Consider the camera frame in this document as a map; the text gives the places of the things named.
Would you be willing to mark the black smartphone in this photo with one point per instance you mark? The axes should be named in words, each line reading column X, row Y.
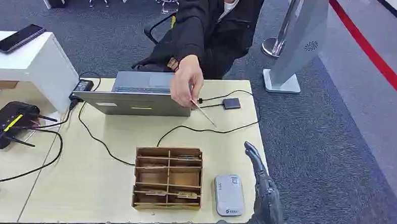
column 18, row 38

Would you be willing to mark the person's hand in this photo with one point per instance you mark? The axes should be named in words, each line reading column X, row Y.
column 185, row 80

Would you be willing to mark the wooden card box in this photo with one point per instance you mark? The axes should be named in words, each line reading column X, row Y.
column 168, row 179

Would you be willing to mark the black office chair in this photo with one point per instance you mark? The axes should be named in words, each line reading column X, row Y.
column 158, row 31

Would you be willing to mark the small black box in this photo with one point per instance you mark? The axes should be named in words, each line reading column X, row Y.
column 231, row 103

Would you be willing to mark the white shelf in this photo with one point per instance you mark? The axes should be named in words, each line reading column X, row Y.
column 33, row 67

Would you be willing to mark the chrome stanchion base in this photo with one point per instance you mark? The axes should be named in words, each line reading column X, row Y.
column 272, row 47

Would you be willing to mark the grey card reader device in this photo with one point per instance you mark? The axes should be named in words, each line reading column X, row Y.
column 229, row 195

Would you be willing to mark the black router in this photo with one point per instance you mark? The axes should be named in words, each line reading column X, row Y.
column 7, row 123

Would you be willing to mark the grey laptop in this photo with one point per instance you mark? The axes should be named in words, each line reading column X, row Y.
column 135, row 98

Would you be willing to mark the silver kiosk stand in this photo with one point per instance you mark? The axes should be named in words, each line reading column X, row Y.
column 297, row 45

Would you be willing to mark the person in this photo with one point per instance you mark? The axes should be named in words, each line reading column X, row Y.
column 209, row 28

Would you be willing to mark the black power adapter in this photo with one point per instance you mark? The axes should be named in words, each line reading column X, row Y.
column 83, row 85

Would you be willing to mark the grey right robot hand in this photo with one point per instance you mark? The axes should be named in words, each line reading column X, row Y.
column 266, row 201

